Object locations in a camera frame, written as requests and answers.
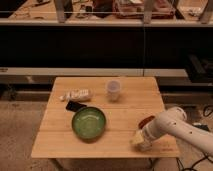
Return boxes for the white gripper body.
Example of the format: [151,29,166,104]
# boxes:
[140,129,155,149]

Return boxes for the white sponge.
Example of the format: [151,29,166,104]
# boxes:
[130,130,144,146]

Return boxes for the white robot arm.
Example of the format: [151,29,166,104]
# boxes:
[140,107,213,157]

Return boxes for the red brown sausage toy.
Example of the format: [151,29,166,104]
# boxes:
[138,116,155,129]

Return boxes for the clear plastic cup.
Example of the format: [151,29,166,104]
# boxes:
[106,80,121,101]

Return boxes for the green bowl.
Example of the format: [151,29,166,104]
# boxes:
[72,107,106,141]

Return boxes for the wooden table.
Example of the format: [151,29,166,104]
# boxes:
[31,77,179,159]

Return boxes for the black rectangular block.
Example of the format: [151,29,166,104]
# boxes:
[66,101,85,112]

